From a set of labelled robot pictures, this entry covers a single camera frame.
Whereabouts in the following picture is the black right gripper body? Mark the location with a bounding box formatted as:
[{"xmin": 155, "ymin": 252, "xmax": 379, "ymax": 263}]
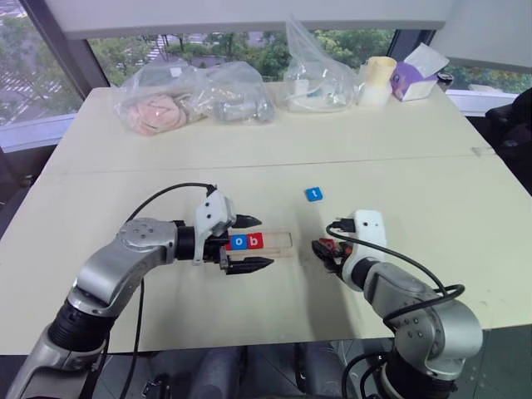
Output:
[{"xmin": 328, "ymin": 240, "xmax": 355, "ymax": 278}]

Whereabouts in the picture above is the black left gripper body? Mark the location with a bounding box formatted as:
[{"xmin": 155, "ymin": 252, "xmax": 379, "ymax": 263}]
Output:
[{"xmin": 202, "ymin": 221, "xmax": 241, "ymax": 276}]

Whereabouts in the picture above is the wooden letter tray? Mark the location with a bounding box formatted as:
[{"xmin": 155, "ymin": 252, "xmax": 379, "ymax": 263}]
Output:
[{"xmin": 224, "ymin": 230, "xmax": 294, "ymax": 262}]

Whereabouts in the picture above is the dark rounded shape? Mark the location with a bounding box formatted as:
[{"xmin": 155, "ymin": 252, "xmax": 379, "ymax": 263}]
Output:
[{"xmin": 198, "ymin": 346, "xmax": 247, "ymax": 399}]

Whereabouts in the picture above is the plastic bag with grey items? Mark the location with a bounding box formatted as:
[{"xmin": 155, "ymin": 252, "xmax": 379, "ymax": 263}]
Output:
[{"xmin": 182, "ymin": 60, "xmax": 276, "ymax": 126}]

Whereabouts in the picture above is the plastic bag with pink items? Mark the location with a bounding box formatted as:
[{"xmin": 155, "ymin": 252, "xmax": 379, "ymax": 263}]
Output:
[{"xmin": 108, "ymin": 62, "xmax": 214, "ymax": 137}]

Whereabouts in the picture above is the clear bag with white items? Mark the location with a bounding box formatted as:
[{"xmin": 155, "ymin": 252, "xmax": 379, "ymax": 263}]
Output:
[{"xmin": 281, "ymin": 14, "xmax": 361, "ymax": 114}]

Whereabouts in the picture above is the purple tissue box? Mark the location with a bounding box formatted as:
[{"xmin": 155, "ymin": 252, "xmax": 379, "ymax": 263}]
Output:
[{"xmin": 390, "ymin": 42, "xmax": 451, "ymax": 103}]

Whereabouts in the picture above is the black bag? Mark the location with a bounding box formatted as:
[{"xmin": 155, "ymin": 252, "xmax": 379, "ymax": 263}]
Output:
[{"xmin": 483, "ymin": 86, "xmax": 532, "ymax": 170}]

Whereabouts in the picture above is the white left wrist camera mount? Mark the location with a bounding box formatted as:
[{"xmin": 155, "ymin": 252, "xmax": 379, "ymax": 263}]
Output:
[{"xmin": 191, "ymin": 190, "xmax": 238, "ymax": 267}]

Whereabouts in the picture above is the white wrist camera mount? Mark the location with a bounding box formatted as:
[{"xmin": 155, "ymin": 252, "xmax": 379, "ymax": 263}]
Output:
[
  {"xmin": 191, "ymin": 190, "xmax": 238, "ymax": 267},
  {"xmin": 349, "ymin": 209, "xmax": 388, "ymax": 276}
]

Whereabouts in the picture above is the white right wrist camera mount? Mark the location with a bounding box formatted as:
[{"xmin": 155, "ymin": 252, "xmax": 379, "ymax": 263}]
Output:
[{"xmin": 349, "ymin": 209, "xmax": 388, "ymax": 276}]

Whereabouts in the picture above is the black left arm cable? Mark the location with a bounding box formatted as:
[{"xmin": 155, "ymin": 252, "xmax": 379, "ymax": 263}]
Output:
[{"xmin": 84, "ymin": 181, "xmax": 219, "ymax": 399}]

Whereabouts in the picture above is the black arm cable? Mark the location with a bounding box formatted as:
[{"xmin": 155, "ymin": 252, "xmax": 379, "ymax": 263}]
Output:
[
  {"xmin": 325, "ymin": 214, "xmax": 466, "ymax": 330},
  {"xmin": 84, "ymin": 181, "xmax": 219, "ymax": 399}
]

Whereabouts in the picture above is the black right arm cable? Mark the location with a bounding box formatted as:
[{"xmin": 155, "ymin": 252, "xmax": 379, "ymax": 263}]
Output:
[{"xmin": 325, "ymin": 214, "xmax": 466, "ymax": 330}]

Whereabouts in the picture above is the dark window frame post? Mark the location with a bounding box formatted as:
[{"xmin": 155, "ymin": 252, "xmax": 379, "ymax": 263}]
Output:
[{"xmin": 18, "ymin": 0, "xmax": 110, "ymax": 105}]

